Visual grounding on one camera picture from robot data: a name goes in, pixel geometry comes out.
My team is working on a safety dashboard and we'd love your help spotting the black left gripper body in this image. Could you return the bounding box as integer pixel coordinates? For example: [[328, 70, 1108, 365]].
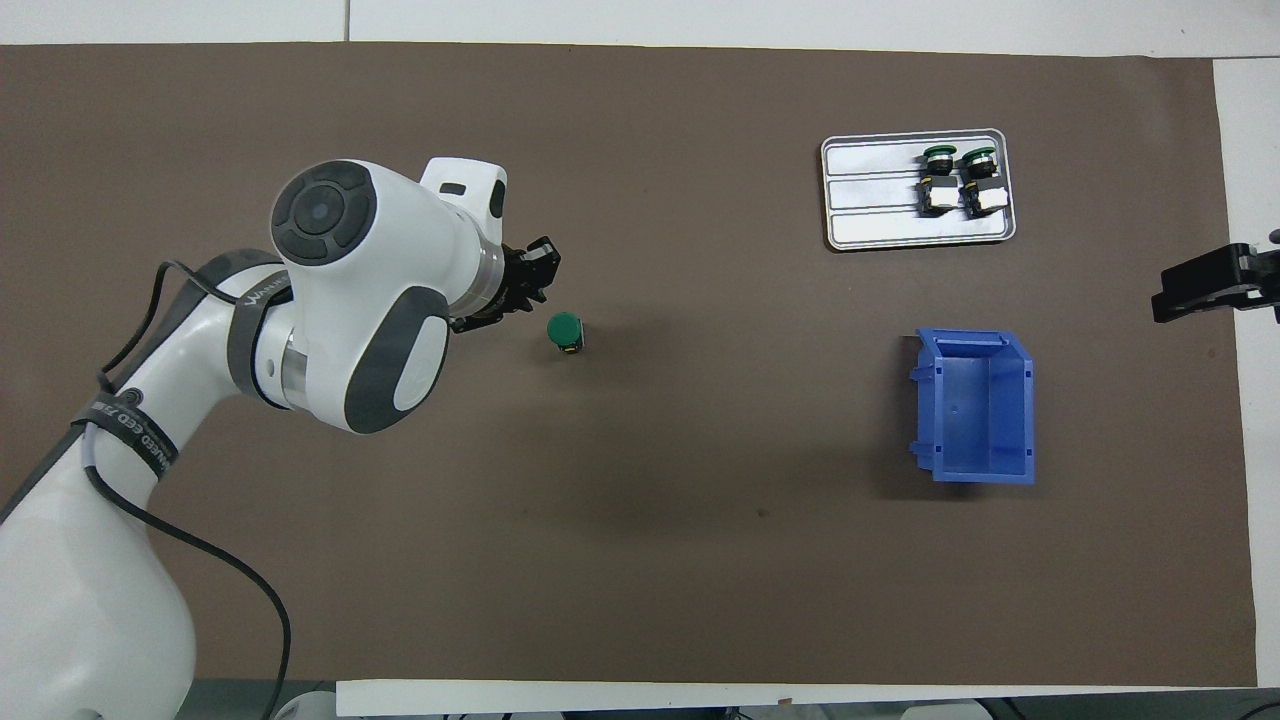
[[495, 243, 541, 321]]

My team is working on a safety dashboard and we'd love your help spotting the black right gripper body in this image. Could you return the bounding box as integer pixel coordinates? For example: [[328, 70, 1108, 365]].
[[1248, 228, 1280, 301]]

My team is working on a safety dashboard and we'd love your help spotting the blue plastic bin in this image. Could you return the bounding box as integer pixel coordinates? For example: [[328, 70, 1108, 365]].
[[906, 327, 1037, 486]]

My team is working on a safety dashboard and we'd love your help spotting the brown table mat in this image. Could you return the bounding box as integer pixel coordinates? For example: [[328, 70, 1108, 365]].
[[0, 42, 1259, 689]]

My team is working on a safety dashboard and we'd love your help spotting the silver metal tray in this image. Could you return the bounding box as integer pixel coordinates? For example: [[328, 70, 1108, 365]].
[[820, 128, 1019, 253]]

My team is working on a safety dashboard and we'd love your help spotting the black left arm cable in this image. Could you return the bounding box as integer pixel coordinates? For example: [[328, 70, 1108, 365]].
[[95, 260, 293, 720]]

